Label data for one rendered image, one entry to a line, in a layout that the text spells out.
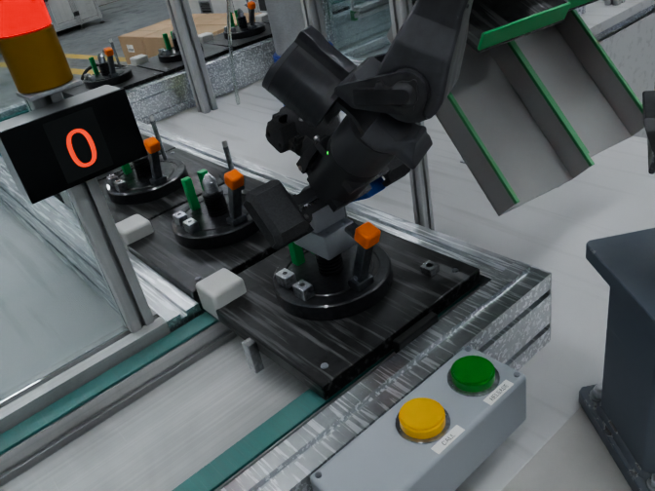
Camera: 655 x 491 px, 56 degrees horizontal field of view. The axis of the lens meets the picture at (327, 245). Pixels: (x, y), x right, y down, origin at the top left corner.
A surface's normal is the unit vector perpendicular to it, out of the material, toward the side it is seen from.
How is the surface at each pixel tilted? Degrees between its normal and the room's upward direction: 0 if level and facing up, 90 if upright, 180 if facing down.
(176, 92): 90
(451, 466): 90
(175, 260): 0
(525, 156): 45
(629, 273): 0
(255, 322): 0
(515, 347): 90
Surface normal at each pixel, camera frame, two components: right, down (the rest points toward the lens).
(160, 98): 0.64, 0.30
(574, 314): -0.18, -0.84
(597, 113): 0.23, -0.33
